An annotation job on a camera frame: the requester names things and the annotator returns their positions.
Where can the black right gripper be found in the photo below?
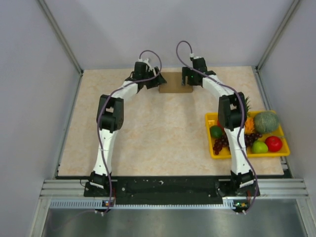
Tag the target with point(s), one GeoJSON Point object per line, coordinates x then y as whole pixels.
{"type": "Point", "coordinates": [186, 72]}

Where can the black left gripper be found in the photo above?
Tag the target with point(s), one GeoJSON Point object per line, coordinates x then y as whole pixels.
{"type": "Point", "coordinates": [158, 79]}

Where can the brown cardboard box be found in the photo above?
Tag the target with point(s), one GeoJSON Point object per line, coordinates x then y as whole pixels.
{"type": "Point", "coordinates": [174, 84]}

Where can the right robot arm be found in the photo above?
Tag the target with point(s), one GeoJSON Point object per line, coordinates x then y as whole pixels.
{"type": "Point", "coordinates": [231, 115]}

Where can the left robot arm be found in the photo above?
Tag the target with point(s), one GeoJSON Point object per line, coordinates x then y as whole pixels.
{"type": "Point", "coordinates": [110, 118]}

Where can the yellow plastic tray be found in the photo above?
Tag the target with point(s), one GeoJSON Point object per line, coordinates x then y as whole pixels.
{"type": "Point", "coordinates": [211, 119]}

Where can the red apple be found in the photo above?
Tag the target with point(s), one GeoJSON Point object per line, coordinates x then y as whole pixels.
{"type": "Point", "coordinates": [219, 124]}

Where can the green lime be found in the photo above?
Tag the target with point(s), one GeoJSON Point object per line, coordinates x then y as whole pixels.
{"type": "Point", "coordinates": [216, 131]}

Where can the purple grape bunch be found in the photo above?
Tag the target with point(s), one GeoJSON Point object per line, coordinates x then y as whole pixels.
{"type": "Point", "coordinates": [222, 142]}

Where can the orange pineapple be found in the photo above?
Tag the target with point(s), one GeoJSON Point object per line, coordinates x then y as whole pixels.
{"type": "Point", "coordinates": [249, 123]}

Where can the green melon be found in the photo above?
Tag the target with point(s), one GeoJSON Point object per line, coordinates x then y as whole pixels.
{"type": "Point", "coordinates": [266, 122]}

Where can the green apple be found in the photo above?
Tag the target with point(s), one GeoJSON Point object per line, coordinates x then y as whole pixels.
{"type": "Point", "coordinates": [259, 147]}

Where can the red tomato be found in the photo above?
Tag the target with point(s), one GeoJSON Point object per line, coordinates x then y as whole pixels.
{"type": "Point", "coordinates": [273, 143]}

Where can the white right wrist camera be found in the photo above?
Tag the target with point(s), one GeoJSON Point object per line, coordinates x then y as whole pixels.
{"type": "Point", "coordinates": [193, 57]}

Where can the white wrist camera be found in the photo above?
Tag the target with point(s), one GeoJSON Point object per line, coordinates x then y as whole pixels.
{"type": "Point", "coordinates": [193, 57]}
{"type": "Point", "coordinates": [146, 61]}

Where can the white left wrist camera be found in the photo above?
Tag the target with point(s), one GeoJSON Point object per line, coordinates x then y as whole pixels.
{"type": "Point", "coordinates": [146, 61]}

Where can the right aluminium frame post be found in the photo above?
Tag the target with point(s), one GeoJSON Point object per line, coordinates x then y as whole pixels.
{"type": "Point", "coordinates": [295, 4]}

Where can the aluminium frame post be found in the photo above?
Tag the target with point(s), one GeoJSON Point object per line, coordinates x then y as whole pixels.
{"type": "Point", "coordinates": [295, 4]}
{"type": "Point", "coordinates": [59, 35]}

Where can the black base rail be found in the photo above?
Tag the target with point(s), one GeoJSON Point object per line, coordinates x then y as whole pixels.
{"type": "Point", "coordinates": [169, 190]}

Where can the left aluminium frame post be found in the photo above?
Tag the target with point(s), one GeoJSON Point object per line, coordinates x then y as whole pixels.
{"type": "Point", "coordinates": [59, 35]}

